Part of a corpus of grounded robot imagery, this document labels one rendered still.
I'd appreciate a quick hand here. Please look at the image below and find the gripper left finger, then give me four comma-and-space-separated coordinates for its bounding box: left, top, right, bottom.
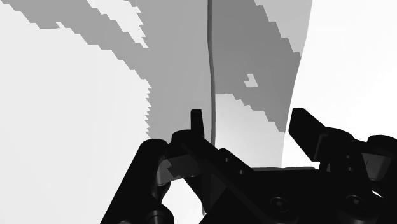
101, 108, 254, 224

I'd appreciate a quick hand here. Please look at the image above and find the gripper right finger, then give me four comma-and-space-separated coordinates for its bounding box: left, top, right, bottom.
288, 107, 397, 224

